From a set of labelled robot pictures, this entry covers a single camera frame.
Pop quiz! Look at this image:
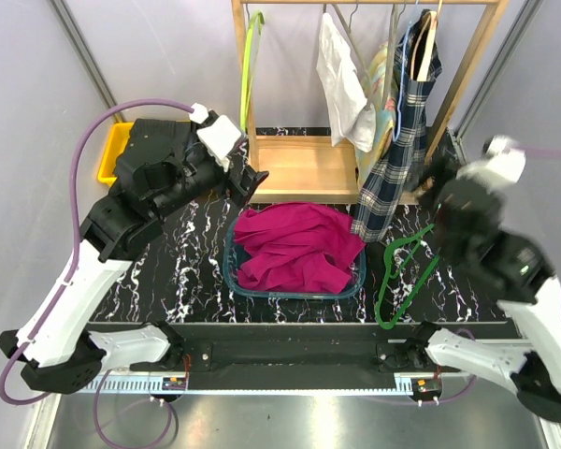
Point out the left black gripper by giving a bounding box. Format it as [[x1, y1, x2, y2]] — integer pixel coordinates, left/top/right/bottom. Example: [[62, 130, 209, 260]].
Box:
[[151, 123, 269, 220]]

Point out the magenta pleated skirt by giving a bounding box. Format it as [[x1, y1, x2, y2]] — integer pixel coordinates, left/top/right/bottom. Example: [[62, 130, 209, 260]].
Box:
[[233, 202, 365, 295]]

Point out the white garment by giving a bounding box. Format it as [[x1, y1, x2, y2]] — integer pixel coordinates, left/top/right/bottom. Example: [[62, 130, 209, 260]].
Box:
[[316, 13, 376, 153]]

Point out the green velvet hanger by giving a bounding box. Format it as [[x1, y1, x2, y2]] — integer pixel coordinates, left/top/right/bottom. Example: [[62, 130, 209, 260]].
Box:
[[373, 223, 443, 331]]

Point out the grey hanger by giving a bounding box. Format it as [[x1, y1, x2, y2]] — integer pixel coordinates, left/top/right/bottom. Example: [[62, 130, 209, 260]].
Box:
[[332, 1, 376, 109]]

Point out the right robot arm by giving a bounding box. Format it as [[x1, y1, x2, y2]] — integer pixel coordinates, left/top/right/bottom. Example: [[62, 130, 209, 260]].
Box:
[[405, 153, 561, 424]]

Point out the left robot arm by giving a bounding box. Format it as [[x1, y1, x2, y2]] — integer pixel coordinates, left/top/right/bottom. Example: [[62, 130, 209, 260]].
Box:
[[0, 114, 266, 394]]

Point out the wooden hanger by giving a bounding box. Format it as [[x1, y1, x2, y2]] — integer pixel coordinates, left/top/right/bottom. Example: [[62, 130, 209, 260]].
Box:
[[410, 0, 443, 82]]

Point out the lime green hanger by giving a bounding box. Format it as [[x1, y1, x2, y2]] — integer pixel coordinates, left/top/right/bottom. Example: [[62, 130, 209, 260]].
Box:
[[239, 10, 265, 132]]

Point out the wooden clothes rack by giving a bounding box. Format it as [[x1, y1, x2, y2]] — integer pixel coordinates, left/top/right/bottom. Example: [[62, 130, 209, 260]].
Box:
[[246, 1, 509, 204]]

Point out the navy plaid garment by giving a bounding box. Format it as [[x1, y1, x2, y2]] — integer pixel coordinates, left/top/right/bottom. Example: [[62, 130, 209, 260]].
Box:
[[350, 11, 446, 243]]

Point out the blue transparent basket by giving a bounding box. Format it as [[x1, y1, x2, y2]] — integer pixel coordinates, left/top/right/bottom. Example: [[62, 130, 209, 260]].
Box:
[[223, 215, 366, 300]]

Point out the pastel patterned garment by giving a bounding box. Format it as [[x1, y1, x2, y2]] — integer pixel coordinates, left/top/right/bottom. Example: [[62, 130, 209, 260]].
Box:
[[355, 42, 398, 188]]

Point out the yellow plastic tray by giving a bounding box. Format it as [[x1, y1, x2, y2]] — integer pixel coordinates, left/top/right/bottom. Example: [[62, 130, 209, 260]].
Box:
[[97, 122, 134, 187]]

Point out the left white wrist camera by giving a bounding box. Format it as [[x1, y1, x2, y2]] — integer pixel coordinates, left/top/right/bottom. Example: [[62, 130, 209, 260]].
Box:
[[189, 103, 247, 172]]

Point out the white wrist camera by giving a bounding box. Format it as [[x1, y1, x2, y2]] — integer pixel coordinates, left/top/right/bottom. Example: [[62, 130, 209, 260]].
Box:
[[189, 103, 247, 172], [464, 136, 526, 190]]

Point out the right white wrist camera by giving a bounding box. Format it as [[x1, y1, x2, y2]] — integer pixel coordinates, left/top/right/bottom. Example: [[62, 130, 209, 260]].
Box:
[[464, 136, 526, 190]]

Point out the blue wire hanger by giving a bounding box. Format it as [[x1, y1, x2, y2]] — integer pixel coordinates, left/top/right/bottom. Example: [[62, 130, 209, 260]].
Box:
[[393, 1, 421, 147]]

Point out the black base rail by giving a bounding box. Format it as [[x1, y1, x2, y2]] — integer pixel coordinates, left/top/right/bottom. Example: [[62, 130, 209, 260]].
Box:
[[88, 322, 534, 392]]

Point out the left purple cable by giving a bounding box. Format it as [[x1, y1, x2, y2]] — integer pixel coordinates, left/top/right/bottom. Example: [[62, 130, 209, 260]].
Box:
[[0, 97, 195, 406]]

